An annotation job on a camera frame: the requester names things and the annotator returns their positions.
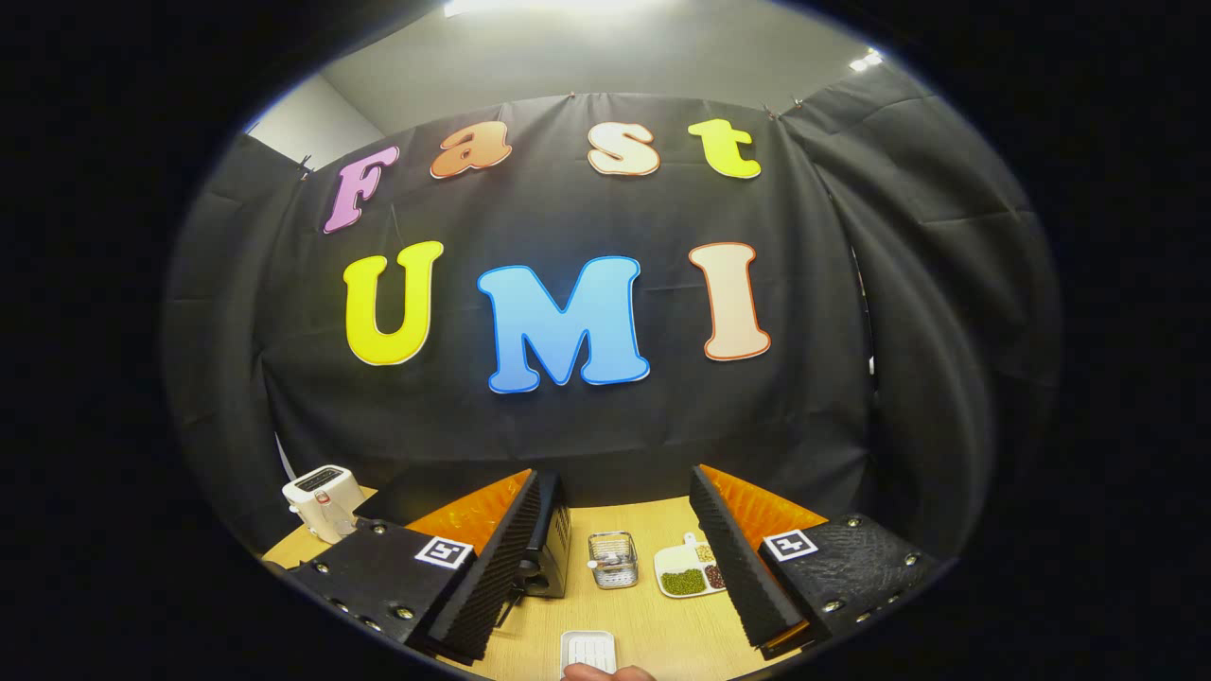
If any white ribbed tray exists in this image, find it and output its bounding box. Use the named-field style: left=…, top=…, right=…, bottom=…
left=560, top=630, right=617, bottom=674

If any small wire mesh basket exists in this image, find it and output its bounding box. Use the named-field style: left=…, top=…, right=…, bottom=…
left=588, top=532, right=640, bottom=590

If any white toaster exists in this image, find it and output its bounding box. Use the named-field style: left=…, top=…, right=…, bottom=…
left=282, top=465, right=365, bottom=545

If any black electric oven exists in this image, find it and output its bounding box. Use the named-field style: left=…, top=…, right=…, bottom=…
left=355, top=468, right=574, bottom=600

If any black backdrop cloth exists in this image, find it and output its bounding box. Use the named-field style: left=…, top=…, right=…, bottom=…
left=161, top=66, right=1061, bottom=559

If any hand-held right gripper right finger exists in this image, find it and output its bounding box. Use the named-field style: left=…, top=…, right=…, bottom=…
left=689, top=463, right=942, bottom=661

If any white divided plate with beans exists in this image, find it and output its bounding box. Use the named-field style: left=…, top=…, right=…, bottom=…
left=654, top=533, right=728, bottom=599

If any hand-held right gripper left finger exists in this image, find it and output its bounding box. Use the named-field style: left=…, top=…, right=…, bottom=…
left=284, top=467, right=545, bottom=663

